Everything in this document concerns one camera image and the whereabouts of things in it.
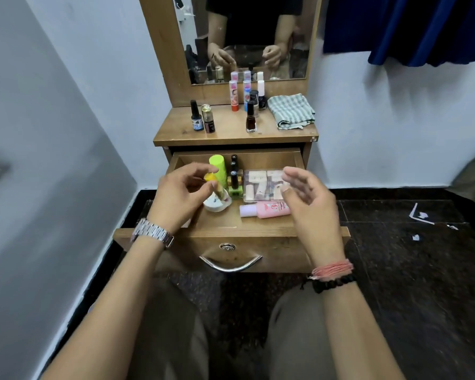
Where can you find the person's left hand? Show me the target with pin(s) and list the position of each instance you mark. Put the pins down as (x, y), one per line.
(170, 197)

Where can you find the person's right hand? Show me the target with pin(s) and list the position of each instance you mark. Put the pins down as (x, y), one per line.
(316, 221)

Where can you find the person's right thumb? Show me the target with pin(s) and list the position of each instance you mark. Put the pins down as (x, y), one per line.
(293, 193)

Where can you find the person's left thumb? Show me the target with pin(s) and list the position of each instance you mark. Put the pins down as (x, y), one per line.
(208, 190)

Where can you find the small yellow tube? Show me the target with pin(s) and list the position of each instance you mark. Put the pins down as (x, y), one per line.
(217, 187)

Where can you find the person's right forearm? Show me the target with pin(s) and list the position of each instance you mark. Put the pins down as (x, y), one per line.
(352, 336)

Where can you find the person's left forearm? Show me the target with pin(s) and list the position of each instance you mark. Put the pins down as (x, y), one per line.
(114, 312)

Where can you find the white round cream jar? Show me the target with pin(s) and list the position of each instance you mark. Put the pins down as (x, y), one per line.
(215, 204)

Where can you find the lime green bottle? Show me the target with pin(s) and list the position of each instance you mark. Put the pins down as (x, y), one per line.
(219, 166)

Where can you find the green nail polish bottle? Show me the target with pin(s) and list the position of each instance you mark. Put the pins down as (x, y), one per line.
(235, 187)

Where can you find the pink plastic bottle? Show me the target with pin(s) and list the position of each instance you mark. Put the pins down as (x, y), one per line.
(267, 210)

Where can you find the clear box of artificial nails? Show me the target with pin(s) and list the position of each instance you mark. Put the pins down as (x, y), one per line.
(261, 185)

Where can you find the wooden drawer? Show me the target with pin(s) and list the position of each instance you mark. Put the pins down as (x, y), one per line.
(285, 249)

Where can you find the silver drawer lock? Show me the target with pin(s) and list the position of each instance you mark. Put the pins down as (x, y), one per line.
(227, 246)

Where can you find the wooden dressing table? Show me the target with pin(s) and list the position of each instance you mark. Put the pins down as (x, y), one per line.
(229, 126)

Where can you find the silver metal wristwatch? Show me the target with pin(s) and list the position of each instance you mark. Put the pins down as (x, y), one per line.
(152, 231)

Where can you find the gold capped brown bottle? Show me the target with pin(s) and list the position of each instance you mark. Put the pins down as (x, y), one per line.
(208, 120)

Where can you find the blue label nail polish bottle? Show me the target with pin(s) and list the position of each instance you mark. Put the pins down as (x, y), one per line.
(196, 118)

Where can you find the dark red nail polish bottle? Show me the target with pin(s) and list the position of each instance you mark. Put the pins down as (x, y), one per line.
(251, 121)

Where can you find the folded green checked cloth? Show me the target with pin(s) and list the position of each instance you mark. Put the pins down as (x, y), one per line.
(291, 110)

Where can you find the pink tube with orange base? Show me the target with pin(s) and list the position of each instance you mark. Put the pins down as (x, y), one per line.
(234, 94)

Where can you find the small black bottle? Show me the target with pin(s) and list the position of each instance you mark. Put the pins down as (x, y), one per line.
(254, 98)

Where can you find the white capped nail polish bottle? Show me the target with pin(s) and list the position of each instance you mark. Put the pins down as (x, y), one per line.
(262, 94)

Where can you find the blue and pink tube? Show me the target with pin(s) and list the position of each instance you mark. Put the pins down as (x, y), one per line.
(247, 92)

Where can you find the large white paper scrap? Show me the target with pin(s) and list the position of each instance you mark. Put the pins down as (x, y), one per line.
(421, 216)

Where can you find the person's grey trousers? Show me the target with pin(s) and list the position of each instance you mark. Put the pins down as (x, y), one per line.
(170, 332)

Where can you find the thin white paper scrap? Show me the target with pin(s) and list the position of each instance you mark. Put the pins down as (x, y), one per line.
(453, 227)

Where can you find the dressing table mirror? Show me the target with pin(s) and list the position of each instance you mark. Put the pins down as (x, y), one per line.
(253, 19)

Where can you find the dark blue curtain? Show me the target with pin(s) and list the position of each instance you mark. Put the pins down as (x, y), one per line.
(411, 27)

